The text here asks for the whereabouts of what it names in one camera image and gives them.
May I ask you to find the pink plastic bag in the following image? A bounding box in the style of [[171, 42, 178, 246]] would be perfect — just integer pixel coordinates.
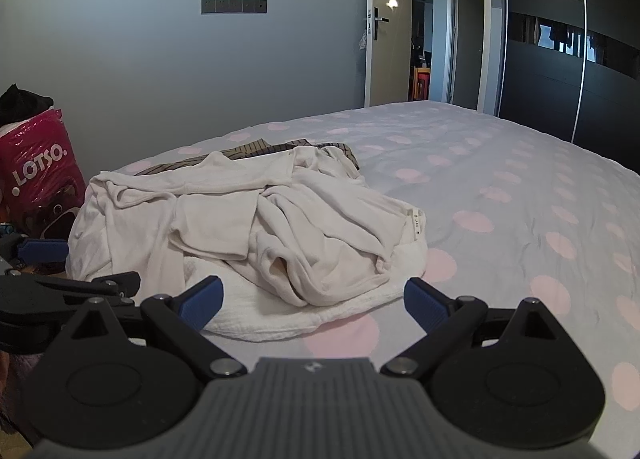
[[0, 109, 87, 240]]

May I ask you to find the hallway door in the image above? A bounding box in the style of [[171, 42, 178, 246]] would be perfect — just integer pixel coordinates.
[[447, 0, 484, 106]]

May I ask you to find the grey wall switch panel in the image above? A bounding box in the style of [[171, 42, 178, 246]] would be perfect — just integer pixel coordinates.
[[201, 0, 268, 15]]

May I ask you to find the brown striped garment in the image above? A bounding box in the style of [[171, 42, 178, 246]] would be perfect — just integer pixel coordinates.
[[135, 138, 361, 177]]

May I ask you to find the bed with pink-dotted sheet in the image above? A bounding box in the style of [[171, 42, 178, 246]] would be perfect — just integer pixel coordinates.
[[65, 100, 640, 459]]

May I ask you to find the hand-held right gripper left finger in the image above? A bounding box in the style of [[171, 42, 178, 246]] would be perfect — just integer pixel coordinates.
[[47, 275, 248, 381]]

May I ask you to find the metal door handle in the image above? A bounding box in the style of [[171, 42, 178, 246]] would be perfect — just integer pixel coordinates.
[[364, 8, 390, 35]]

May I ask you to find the white door frame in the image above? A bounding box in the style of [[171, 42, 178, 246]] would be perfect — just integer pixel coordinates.
[[477, 0, 507, 116]]

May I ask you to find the white muslin cloth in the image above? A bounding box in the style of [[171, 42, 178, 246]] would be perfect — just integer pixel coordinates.
[[182, 234, 430, 343]]

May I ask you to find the dark wardrobe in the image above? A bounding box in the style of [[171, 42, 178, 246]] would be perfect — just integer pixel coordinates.
[[497, 0, 640, 175]]

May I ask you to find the cream white shirt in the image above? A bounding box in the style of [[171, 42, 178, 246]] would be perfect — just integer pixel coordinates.
[[170, 146, 427, 308]]

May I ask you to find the cream room door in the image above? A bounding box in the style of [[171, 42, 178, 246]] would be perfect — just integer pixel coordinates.
[[366, 0, 413, 107]]

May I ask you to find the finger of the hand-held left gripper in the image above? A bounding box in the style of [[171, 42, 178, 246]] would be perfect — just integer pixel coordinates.
[[0, 233, 71, 274], [0, 271, 142, 327]]

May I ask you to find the black cloth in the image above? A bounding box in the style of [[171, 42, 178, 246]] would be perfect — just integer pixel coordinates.
[[0, 84, 54, 127]]

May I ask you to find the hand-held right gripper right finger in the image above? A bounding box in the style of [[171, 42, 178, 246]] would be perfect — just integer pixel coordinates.
[[379, 277, 577, 381]]

